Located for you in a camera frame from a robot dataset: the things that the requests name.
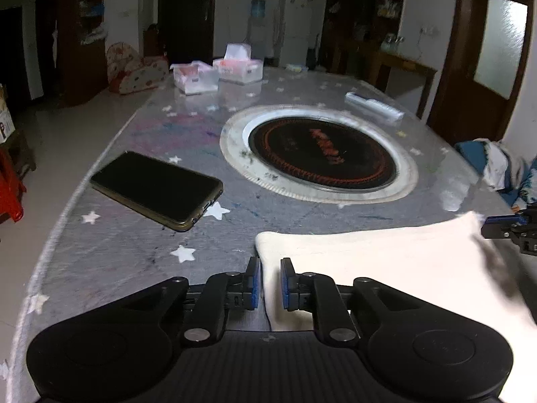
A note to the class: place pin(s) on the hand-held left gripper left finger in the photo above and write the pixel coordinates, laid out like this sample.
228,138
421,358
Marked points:
253,286

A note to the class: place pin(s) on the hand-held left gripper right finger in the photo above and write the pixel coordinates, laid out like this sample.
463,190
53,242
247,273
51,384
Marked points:
286,286

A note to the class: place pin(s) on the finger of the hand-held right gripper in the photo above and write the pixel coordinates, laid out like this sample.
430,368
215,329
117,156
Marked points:
501,226

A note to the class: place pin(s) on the cream white garment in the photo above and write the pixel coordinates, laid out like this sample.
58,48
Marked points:
398,268

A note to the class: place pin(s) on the grey white garment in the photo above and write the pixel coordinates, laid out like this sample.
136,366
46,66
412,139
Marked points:
501,163

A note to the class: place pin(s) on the blue sofa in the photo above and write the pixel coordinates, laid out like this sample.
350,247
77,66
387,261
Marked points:
470,153

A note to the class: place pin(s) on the grey star-printed tablecloth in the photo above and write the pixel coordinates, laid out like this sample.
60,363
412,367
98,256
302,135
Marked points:
138,260

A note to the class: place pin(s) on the round built-in induction cooker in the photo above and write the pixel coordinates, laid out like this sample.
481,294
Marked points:
319,153

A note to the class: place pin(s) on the black smartphone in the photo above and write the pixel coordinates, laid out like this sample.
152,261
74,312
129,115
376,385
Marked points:
155,189

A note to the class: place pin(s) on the brown door with frosted glass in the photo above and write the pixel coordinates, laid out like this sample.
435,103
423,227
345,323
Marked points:
461,71

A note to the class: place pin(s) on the white remote control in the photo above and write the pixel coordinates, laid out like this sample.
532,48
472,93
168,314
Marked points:
373,105

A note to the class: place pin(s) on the wooden side table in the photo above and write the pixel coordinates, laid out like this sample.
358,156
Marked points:
402,65

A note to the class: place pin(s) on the large white tissue box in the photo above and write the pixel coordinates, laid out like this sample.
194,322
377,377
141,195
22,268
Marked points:
239,69

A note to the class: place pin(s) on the small pink tissue pack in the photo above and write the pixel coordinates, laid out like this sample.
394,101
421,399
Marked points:
195,76

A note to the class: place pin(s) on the small plastic container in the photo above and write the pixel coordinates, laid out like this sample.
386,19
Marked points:
296,68

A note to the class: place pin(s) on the printed child sofa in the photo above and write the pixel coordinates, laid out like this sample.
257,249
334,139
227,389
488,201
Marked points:
134,73

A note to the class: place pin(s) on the dark wooden display shelf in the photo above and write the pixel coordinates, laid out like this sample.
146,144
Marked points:
360,12

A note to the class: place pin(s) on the white refrigerator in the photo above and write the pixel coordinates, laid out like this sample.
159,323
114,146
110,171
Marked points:
294,29

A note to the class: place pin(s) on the red plastic stool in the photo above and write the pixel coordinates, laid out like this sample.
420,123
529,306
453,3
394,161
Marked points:
9,193

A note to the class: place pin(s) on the water dispenser with blue bottle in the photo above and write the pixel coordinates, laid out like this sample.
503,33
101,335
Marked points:
257,25

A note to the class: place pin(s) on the dark wooden chair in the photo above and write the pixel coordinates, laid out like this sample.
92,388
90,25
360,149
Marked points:
153,42

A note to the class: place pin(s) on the dark wooden door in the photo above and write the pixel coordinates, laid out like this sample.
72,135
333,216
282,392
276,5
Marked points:
186,12

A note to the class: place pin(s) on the dark wooden cabinet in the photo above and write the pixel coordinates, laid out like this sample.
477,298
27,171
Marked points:
84,50

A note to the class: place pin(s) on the cardboard box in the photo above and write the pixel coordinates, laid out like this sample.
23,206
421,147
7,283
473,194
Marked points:
5,117

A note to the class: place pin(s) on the wall power socket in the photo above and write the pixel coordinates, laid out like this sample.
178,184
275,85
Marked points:
427,30

